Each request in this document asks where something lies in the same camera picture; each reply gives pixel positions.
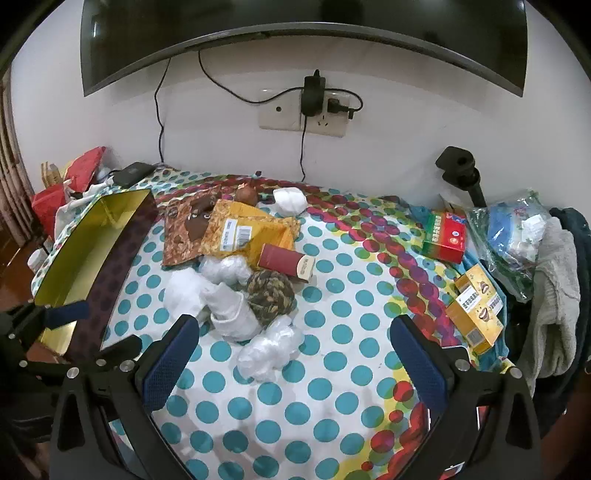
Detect gold box with purple sides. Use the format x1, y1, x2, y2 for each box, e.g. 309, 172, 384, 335
32, 188, 160, 366

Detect black set-top box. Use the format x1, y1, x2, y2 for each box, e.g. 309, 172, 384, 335
108, 162, 154, 188

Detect small yellow box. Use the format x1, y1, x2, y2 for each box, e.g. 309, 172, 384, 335
454, 265, 502, 305
445, 295, 505, 356

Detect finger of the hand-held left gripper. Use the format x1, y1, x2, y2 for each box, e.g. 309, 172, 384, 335
23, 335, 142, 372
9, 302, 89, 343

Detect white tissue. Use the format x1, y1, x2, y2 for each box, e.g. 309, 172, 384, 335
272, 186, 307, 216

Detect black angled plug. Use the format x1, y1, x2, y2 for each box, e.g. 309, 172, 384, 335
325, 93, 364, 121

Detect yellow snack packet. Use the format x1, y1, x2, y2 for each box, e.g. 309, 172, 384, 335
198, 198, 302, 271

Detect black wall television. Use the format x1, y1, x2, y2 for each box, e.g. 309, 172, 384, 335
81, 0, 528, 97

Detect black clamp mount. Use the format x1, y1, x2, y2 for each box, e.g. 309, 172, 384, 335
435, 146, 487, 208

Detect rattan chair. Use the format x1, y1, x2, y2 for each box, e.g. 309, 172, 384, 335
0, 69, 34, 243

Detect wooden rack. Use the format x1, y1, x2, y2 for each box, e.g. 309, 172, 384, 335
40, 161, 64, 186

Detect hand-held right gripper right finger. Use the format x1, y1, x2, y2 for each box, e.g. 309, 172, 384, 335
392, 315, 541, 480

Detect brown cartoon figurine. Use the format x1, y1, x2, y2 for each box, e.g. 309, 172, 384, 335
233, 172, 265, 207

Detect dark clothing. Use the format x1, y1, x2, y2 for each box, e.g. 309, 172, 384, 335
508, 207, 591, 437

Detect green and red box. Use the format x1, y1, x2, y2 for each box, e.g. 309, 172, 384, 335
420, 209, 468, 265

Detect thin black television cable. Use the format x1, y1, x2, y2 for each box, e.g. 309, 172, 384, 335
154, 59, 170, 164

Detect clear plastic bag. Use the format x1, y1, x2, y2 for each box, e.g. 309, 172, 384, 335
237, 318, 304, 382
198, 255, 253, 288
163, 271, 214, 320

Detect grey towel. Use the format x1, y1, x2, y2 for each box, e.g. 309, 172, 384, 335
521, 216, 581, 398

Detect black adapter output cable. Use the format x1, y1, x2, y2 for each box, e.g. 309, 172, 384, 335
299, 115, 309, 182

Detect white wall socket plate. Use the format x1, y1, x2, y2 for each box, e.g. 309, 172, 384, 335
257, 89, 348, 138

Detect black cable to adapter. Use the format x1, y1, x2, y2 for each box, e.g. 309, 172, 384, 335
198, 48, 306, 104

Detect brown patterned snack packet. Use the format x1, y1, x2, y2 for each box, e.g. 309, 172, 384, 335
161, 186, 223, 268

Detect polka dot tablecloth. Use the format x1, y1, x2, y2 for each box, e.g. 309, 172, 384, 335
34, 165, 522, 480

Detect clear bag of packets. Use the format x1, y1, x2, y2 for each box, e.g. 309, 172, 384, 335
466, 189, 556, 303

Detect white socks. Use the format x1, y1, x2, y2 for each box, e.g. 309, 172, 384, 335
207, 281, 262, 343

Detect red paper bag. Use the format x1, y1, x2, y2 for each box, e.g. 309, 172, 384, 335
66, 146, 110, 193

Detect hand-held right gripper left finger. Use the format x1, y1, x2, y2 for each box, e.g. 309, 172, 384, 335
48, 315, 200, 480

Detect black power adapter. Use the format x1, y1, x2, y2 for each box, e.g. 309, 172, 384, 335
302, 69, 327, 119

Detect red cylindrical can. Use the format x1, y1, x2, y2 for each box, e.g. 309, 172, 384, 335
257, 243, 316, 283

